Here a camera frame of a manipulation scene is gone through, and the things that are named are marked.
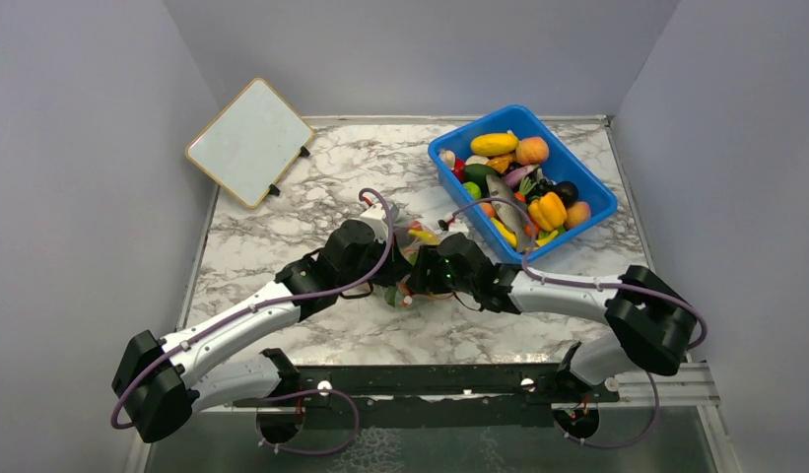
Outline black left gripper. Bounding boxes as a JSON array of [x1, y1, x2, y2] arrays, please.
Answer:
[[339, 230, 414, 291]]

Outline yellow fake banana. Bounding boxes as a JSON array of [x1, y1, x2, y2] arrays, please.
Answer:
[[408, 229, 440, 246]]

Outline clear zip top bag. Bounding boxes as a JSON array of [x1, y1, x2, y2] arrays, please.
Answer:
[[376, 214, 453, 308]]

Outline beige fake garlic bulb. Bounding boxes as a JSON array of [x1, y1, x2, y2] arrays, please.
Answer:
[[438, 150, 456, 169]]

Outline yellow fake squash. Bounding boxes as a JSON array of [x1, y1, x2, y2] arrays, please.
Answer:
[[470, 132, 519, 158]]

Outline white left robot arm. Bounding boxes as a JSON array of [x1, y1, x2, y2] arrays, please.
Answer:
[[110, 220, 396, 443]]

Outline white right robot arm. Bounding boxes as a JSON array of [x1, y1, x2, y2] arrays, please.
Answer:
[[406, 234, 706, 401]]

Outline green fake leafy vegetable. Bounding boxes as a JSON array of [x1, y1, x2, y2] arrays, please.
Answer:
[[383, 286, 413, 308]]

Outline green fake lime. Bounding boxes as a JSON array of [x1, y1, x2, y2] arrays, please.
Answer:
[[462, 181, 483, 200]]

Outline grey fake fish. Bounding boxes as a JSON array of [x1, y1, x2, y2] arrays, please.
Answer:
[[487, 176, 536, 252]]

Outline red fake apple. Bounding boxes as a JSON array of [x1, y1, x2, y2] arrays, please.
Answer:
[[452, 159, 466, 183]]

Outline white fake garlic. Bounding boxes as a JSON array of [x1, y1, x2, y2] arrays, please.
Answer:
[[465, 155, 490, 166]]

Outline purple fake onion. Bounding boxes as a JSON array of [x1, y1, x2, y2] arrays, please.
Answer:
[[503, 165, 539, 188]]

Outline yellow fake bell pepper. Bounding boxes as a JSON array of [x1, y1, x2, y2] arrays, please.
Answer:
[[528, 192, 568, 232]]

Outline black fake grapes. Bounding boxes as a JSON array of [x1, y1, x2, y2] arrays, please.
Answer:
[[525, 179, 555, 201]]

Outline fake peach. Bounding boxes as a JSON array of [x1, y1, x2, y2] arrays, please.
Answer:
[[564, 201, 592, 230], [514, 136, 550, 166]]

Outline dark fake plum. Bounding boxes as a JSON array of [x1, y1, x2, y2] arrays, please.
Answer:
[[553, 181, 579, 209]]

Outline blue plastic bin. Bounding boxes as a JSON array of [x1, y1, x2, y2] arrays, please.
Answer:
[[429, 105, 618, 263]]

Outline yellow banana in bin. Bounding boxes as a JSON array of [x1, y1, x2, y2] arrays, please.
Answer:
[[491, 218, 517, 249]]

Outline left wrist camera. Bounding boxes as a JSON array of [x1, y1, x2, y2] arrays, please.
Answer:
[[358, 203, 389, 242]]

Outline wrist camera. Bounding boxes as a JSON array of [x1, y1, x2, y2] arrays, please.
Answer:
[[358, 203, 389, 242], [438, 216, 470, 238]]

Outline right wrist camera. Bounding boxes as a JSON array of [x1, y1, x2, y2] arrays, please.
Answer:
[[438, 216, 470, 238]]

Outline white board wooden frame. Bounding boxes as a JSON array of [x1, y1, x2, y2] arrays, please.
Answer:
[[184, 78, 314, 208]]

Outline black mounting rail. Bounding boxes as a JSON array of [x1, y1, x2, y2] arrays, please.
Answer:
[[233, 363, 619, 429]]

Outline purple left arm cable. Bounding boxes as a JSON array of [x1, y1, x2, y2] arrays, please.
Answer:
[[109, 187, 395, 456]]

